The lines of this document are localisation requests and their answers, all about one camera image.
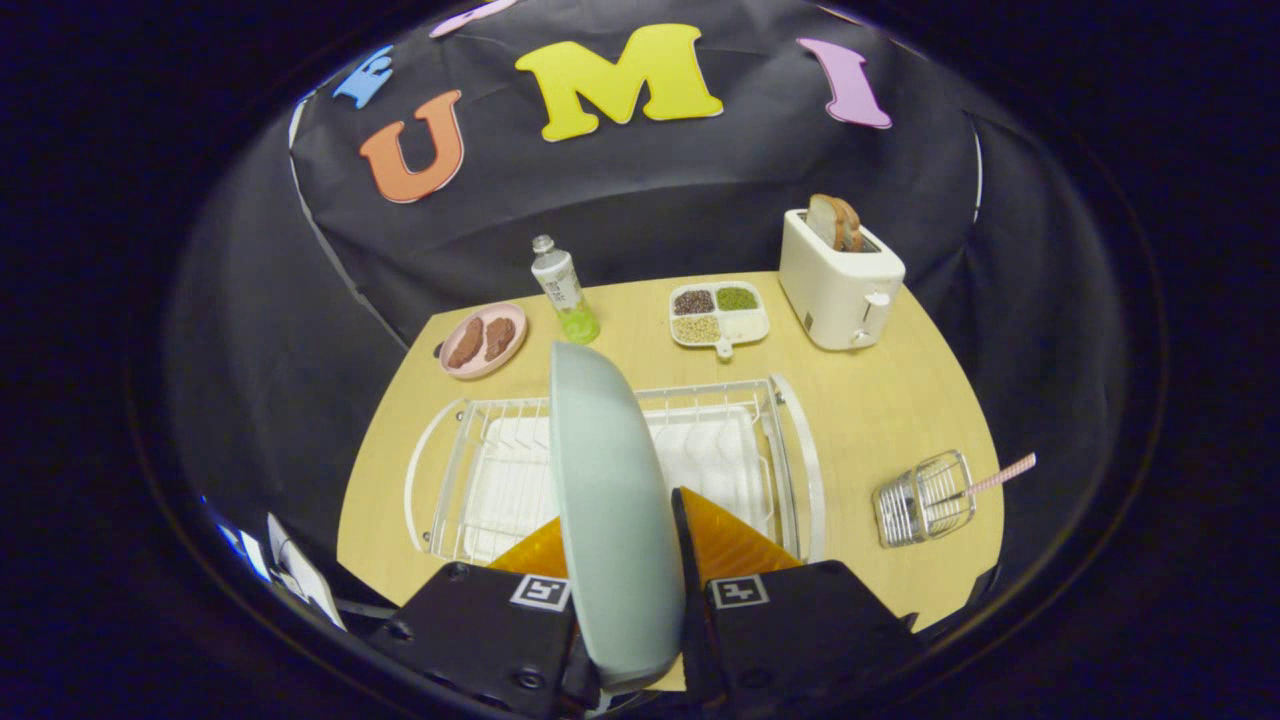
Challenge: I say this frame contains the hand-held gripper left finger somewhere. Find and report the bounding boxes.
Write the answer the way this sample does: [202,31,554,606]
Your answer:
[385,516,602,720]

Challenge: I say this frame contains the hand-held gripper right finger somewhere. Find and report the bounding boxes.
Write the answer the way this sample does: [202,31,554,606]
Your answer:
[670,486,921,719]

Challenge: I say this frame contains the metal wire basket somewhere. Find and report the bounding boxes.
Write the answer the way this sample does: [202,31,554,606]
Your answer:
[873,449,977,549]

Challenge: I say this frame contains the white wire dish rack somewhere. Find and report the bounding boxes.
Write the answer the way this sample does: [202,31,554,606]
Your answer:
[404,374,827,567]

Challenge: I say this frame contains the pale green plate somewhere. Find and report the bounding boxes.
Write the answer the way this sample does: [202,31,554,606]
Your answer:
[549,341,688,692]

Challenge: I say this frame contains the spoon with pink checked handle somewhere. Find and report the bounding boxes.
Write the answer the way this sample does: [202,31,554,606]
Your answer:
[940,452,1038,501]

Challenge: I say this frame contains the pink plate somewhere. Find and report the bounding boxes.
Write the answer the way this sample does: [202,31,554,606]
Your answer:
[439,302,528,380]

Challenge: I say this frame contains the white divided dish with grains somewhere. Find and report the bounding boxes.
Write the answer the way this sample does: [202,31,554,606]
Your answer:
[669,281,771,360]

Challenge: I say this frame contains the white box device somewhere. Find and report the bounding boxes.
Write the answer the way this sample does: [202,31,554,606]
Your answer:
[267,513,347,631]

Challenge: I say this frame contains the white drain tray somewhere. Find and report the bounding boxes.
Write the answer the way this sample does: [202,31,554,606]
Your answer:
[462,405,776,563]

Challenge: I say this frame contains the small monitor screen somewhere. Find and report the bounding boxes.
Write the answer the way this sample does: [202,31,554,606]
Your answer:
[215,520,273,583]

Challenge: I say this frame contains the white toaster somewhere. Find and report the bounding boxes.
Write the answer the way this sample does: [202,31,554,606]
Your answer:
[779,208,907,352]

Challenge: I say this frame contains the clear bottle with green liquid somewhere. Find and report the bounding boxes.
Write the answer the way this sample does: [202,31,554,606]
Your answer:
[531,235,602,345]

